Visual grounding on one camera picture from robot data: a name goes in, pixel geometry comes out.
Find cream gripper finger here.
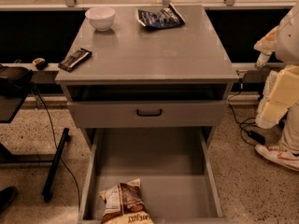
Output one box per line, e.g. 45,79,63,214
255,71,278,129

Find brown chip bag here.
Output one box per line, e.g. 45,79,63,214
99,178,154,224

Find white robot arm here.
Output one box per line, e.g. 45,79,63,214
254,4,299,129

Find grey drawer cabinet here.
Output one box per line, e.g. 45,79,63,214
56,5,237,144

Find grey open middle drawer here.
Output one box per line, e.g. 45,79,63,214
78,128,224,224

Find blue chip bag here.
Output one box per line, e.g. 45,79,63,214
135,4,185,29

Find grey upper drawer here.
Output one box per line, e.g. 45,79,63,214
64,85,227,128

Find black bag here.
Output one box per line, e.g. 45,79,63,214
0,64,34,98

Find black power adapter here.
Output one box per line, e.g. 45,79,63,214
248,131,265,145

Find beige trouser leg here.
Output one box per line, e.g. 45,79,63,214
278,102,299,155

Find white orange sneaker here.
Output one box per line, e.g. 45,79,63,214
255,145,299,171

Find clear plastic bottle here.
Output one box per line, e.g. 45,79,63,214
254,52,272,70

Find white bowl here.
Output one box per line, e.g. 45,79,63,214
85,7,115,31

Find dark snack bar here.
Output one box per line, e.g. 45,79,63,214
58,49,93,72

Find small tape measure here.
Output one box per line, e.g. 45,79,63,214
33,58,48,70

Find black shoe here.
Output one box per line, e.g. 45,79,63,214
0,186,18,211

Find black cable right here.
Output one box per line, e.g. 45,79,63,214
227,77,265,147

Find black cable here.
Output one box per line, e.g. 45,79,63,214
227,77,265,147
32,85,82,210

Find black drawer handle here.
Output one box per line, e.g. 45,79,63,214
135,109,163,117

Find black cable left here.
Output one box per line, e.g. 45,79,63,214
32,85,82,210

